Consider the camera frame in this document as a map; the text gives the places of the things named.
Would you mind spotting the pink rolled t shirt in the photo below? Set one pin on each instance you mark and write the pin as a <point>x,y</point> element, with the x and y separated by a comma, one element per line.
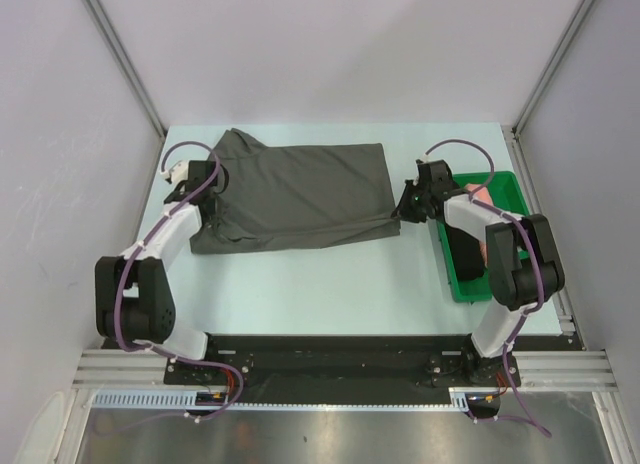
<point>482,194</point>

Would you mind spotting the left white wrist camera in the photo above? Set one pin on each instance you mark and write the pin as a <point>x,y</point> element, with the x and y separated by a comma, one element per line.
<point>177,173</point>

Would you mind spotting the grey t shirt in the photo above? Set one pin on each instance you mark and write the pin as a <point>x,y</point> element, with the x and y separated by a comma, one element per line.
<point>296,197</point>

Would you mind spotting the left aluminium corner post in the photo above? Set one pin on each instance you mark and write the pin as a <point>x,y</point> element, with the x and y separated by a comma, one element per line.
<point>108,32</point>

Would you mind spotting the black rolled t shirt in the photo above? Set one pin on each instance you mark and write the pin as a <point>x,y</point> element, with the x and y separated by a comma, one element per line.
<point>466,255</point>

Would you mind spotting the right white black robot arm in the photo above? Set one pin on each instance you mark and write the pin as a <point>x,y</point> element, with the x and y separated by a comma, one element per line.
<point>524,267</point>

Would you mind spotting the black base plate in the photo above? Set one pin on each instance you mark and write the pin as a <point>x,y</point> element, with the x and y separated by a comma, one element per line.
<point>349,371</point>

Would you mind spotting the green plastic tray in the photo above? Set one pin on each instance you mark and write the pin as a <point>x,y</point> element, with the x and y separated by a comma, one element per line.
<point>506,194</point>

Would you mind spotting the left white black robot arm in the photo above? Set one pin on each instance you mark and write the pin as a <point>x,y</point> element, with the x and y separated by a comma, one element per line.
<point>134,302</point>

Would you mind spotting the aluminium corner post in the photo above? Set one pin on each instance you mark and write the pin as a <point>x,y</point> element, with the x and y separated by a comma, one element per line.
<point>573,28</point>
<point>108,32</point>

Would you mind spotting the aluminium frame rail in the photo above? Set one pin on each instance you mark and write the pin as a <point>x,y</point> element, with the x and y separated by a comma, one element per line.
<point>116,369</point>

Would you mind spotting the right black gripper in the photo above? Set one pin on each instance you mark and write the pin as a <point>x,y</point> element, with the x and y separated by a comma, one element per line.
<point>404,211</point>

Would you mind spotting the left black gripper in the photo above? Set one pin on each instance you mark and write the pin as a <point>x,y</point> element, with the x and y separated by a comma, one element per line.
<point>210,220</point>

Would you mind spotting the right aluminium corner post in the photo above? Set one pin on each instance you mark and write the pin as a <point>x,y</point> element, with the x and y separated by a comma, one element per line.
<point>573,28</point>

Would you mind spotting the white slotted cable duct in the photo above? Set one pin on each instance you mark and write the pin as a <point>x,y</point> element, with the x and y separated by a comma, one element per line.
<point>159,400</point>

